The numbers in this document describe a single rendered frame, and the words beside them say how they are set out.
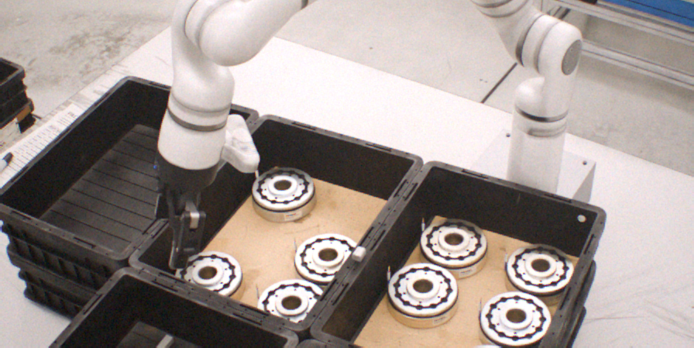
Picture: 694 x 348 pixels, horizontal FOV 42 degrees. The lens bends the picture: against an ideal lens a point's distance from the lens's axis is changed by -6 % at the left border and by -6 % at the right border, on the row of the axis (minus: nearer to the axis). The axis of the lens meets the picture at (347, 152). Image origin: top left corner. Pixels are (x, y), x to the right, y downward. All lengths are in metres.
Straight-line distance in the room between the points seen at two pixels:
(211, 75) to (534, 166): 0.70
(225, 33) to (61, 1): 3.18
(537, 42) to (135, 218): 0.71
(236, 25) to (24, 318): 0.86
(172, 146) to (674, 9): 2.31
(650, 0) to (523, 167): 1.66
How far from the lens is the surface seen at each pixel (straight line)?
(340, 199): 1.57
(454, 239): 1.47
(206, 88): 1.02
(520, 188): 1.44
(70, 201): 1.66
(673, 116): 3.27
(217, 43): 0.96
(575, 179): 1.68
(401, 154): 1.50
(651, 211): 1.79
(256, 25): 0.98
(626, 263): 1.68
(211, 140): 1.06
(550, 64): 1.44
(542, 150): 1.55
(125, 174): 1.69
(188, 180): 1.08
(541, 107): 1.49
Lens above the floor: 1.87
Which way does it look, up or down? 39 degrees down
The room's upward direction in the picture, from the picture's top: 3 degrees counter-clockwise
